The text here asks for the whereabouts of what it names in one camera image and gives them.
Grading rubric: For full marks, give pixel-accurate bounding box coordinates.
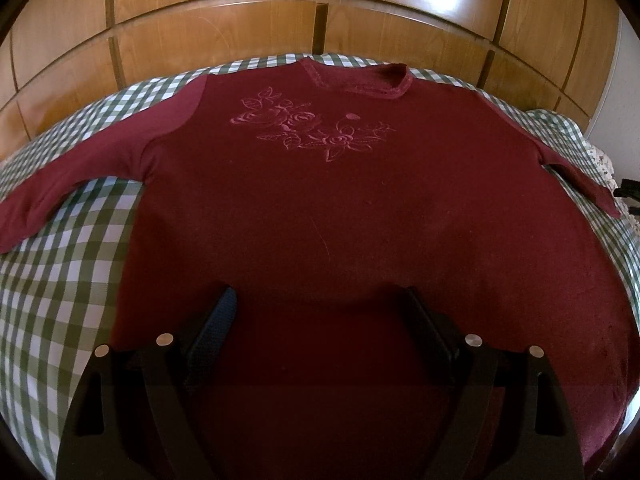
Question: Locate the green white checkered bed cover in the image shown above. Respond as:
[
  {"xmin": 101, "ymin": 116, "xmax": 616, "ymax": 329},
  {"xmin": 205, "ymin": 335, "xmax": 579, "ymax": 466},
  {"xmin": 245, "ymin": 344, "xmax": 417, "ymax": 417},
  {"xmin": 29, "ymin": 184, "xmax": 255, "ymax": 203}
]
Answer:
[{"xmin": 0, "ymin": 52, "xmax": 640, "ymax": 480}]

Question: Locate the maroon embroidered sweater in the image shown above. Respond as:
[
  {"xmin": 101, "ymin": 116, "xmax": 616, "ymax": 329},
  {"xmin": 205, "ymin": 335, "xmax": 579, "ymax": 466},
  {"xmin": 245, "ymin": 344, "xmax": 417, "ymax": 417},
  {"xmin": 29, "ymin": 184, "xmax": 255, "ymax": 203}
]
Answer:
[{"xmin": 0, "ymin": 58, "xmax": 632, "ymax": 480}]

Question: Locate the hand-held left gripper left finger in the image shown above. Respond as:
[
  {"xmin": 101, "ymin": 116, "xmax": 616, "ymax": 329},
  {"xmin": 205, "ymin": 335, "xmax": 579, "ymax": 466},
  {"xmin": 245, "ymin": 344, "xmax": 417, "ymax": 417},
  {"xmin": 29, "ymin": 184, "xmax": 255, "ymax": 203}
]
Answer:
[{"xmin": 56, "ymin": 285, "xmax": 238, "ymax": 480}]

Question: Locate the wooden panelled wardrobe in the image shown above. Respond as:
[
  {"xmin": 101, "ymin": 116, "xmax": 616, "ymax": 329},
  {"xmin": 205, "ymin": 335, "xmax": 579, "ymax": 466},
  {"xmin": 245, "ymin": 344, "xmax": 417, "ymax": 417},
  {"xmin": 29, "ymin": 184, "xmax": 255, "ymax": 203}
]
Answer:
[{"xmin": 0, "ymin": 0, "xmax": 622, "ymax": 158}]

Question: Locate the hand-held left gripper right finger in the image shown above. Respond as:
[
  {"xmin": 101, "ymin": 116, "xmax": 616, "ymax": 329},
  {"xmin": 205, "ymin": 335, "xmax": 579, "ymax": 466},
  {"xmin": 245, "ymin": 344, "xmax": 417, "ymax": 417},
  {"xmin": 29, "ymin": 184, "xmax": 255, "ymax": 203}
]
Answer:
[{"xmin": 400, "ymin": 286, "xmax": 587, "ymax": 480}]

